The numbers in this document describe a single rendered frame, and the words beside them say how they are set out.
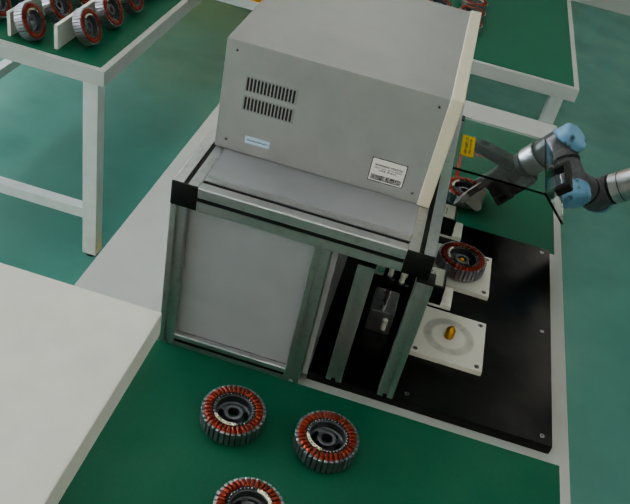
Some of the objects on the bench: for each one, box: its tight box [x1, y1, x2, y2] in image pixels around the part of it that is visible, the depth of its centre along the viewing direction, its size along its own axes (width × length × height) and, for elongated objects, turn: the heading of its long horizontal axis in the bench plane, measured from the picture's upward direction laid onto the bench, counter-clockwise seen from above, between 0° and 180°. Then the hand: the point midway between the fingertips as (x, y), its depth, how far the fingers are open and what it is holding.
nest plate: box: [409, 306, 486, 376], centre depth 159 cm, size 15×15×1 cm
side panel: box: [158, 203, 333, 384], centre depth 137 cm, size 28×3×32 cm, turn 63°
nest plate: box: [433, 243, 492, 301], centre depth 178 cm, size 15×15×1 cm
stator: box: [200, 385, 266, 446], centre depth 134 cm, size 11×11×4 cm
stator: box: [446, 176, 485, 209], centre depth 206 cm, size 11×11×4 cm
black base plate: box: [306, 225, 552, 454], centre depth 169 cm, size 47×64×2 cm
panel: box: [302, 252, 348, 374], centre depth 161 cm, size 1×66×30 cm, turn 153°
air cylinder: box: [365, 287, 400, 335], centre depth 158 cm, size 5×8×6 cm
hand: (462, 193), depth 207 cm, fingers closed on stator, 13 cm apart
